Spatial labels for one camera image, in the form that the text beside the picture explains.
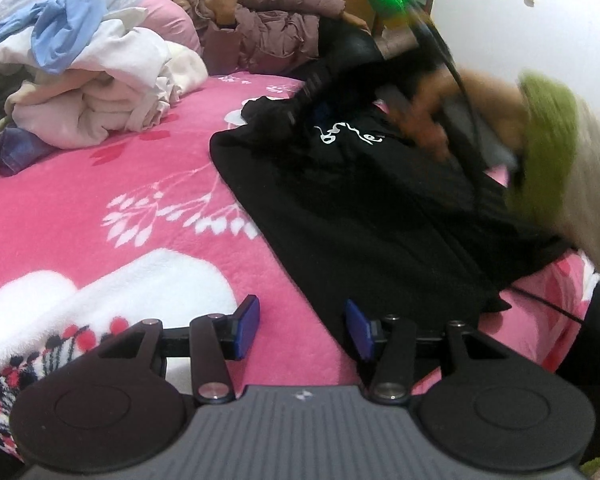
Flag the black t-shirt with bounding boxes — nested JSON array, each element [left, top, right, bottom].
[[210, 94, 581, 366]]

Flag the cream fleece garment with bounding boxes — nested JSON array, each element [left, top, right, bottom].
[[155, 41, 210, 103]]

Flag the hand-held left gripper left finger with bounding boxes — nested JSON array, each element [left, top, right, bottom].
[[97, 294, 261, 405]]

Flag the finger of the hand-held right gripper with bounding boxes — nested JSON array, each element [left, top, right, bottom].
[[292, 57, 381, 128]]

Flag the pink floral blanket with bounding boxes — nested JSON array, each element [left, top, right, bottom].
[[0, 72, 600, 461]]

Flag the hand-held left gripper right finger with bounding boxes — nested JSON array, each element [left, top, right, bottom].
[[344, 299, 513, 405]]

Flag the white garment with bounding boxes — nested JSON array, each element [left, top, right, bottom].
[[0, 25, 171, 133]]

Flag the blue garment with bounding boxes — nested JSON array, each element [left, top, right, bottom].
[[0, 0, 110, 75]]

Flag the pink quilt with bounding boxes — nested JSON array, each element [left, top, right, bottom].
[[0, 0, 203, 58]]

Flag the person's right hand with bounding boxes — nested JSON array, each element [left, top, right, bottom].
[[387, 67, 528, 158]]

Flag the blue jeans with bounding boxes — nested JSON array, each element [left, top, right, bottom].
[[0, 120, 56, 177]]

